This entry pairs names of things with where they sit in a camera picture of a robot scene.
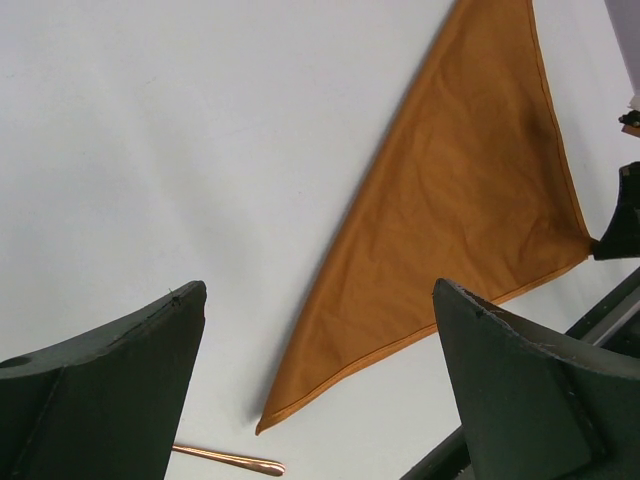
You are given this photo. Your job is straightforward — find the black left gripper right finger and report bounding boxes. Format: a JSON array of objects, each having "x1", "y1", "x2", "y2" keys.
[{"x1": 431, "y1": 277, "x2": 640, "y2": 480}]

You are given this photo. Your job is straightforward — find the orange cloth napkin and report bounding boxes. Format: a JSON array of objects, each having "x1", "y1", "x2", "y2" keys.
[{"x1": 257, "y1": 1, "x2": 592, "y2": 431}]

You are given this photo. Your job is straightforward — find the copper spoon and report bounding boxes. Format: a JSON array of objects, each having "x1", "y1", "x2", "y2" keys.
[{"x1": 172, "y1": 444, "x2": 286, "y2": 477}]

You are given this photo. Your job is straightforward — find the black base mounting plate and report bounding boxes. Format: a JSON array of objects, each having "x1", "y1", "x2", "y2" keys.
[{"x1": 397, "y1": 264, "x2": 640, "y2": 480}]

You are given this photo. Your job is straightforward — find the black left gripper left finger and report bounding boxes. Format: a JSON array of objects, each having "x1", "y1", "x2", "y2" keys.
[{"x1": 1, "y1": 281, "x2": 206, "y2": 479}]

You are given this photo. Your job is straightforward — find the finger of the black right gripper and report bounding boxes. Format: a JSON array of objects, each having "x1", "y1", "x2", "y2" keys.
[{"x1": 593, "y1": 162, "x2": 640, "y2": 261}]

